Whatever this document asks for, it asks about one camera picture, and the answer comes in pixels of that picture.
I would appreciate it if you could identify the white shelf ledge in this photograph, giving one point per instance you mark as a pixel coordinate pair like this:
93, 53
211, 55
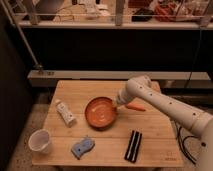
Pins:
149, 25

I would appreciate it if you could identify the red object on shelf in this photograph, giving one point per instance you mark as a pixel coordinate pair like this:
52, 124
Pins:
165, 13

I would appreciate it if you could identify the black object on shelf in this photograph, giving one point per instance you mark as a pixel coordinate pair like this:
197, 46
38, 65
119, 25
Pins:
142, 15

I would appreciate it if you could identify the blue sponge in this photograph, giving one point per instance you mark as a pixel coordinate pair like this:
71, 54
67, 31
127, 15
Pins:
82, 147

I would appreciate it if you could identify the black and white striped block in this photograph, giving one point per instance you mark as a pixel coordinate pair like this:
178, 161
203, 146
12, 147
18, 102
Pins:
133, 147

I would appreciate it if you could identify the white plastic cup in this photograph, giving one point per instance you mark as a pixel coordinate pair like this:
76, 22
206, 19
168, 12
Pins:
40, 142

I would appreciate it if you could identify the metal tripod pole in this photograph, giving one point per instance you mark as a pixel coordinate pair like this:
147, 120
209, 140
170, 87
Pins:
37, 65

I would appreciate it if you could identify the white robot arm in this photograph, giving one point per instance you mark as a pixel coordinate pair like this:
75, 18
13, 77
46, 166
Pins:
196, 121

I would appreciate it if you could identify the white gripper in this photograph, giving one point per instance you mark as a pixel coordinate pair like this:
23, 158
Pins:
116, 104

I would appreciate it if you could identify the orange carrot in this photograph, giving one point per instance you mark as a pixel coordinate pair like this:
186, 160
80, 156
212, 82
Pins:
136, 107

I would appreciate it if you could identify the orange ceramic bowl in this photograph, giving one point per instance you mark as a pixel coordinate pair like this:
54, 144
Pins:
100, 112

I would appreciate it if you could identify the white tube with cap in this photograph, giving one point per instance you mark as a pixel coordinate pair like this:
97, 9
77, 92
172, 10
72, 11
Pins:
65, 113

